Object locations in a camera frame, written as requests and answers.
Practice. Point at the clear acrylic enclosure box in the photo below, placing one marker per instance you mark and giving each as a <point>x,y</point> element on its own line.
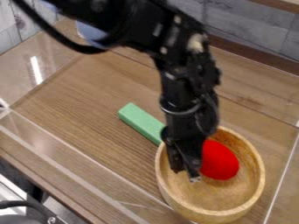
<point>64,137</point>

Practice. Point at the green rectangular block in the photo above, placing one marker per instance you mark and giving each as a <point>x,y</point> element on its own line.
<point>142,122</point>

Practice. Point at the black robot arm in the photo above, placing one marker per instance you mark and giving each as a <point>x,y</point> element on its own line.
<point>158,29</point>

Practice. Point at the red plush fruit green stem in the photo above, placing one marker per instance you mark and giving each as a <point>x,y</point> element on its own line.
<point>220,162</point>

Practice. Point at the round wooden bowl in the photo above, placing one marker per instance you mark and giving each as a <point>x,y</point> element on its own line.
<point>214,201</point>

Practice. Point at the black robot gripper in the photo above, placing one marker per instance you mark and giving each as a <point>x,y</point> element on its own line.
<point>190,104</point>

